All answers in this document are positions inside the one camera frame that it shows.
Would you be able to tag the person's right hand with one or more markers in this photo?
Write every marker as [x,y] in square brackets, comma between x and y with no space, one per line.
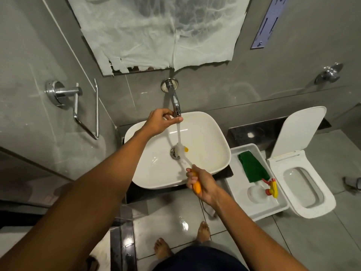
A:
[206,186]

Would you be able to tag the person's left hand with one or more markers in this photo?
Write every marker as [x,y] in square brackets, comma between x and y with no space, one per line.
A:
[156,124]

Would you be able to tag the person's left thumb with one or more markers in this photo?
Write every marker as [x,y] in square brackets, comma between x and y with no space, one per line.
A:
[174,120]

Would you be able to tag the person's right fingers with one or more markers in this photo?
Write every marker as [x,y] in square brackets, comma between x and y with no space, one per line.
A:
[191,177]

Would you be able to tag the chrome wall faucet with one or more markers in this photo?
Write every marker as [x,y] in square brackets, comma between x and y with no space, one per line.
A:
[172,93]

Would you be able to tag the person's left forearm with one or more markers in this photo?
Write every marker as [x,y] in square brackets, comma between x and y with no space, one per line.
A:
[84,200]

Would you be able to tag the person's right forearm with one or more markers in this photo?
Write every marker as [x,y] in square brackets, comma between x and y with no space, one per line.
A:
[248,237]

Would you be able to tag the chrome sink drain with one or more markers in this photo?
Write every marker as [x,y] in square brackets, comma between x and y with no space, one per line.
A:
[173,155]

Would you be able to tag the white ceramic sink basin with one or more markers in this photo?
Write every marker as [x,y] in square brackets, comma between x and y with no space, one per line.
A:
[208,138]

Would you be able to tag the white plastic tray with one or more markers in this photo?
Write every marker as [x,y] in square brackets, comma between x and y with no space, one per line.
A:
[239,189]

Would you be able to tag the person's right foot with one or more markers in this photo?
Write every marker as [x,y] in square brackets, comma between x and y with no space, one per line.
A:
[203,231]

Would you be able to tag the person's foot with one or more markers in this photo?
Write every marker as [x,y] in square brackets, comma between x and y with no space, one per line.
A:
[203,231]
[162,248]

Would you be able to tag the green cleaning cloth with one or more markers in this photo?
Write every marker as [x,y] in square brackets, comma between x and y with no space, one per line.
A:
[252,166]

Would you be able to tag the spray bottle with yellow nozzle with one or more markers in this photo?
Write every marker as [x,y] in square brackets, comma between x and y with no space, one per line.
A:
[257,193]

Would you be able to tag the black stone ledge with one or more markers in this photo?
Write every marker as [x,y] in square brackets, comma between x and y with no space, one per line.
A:
[253,132]

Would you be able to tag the person's left foot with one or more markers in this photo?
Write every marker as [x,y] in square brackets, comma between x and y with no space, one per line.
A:
[162,248]

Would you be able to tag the dark blue shorts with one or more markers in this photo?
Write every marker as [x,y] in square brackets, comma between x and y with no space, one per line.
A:
[197,262]

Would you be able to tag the torn white paper sheet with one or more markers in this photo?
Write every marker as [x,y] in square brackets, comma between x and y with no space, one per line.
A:
[158,33]

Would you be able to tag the white toilet lid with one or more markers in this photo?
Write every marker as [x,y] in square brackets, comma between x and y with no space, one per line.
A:
[301,129]

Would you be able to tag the white toilet bowl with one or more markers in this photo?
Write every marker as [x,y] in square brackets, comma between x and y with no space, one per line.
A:
[324,200]

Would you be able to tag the wall mirror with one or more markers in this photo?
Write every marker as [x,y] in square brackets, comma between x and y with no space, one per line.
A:
[135,69]

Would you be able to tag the purple wall panel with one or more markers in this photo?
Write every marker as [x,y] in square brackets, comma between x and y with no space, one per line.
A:
[268,25]

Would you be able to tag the chrome wall valve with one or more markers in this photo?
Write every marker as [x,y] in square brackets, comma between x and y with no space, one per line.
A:
[328,73]

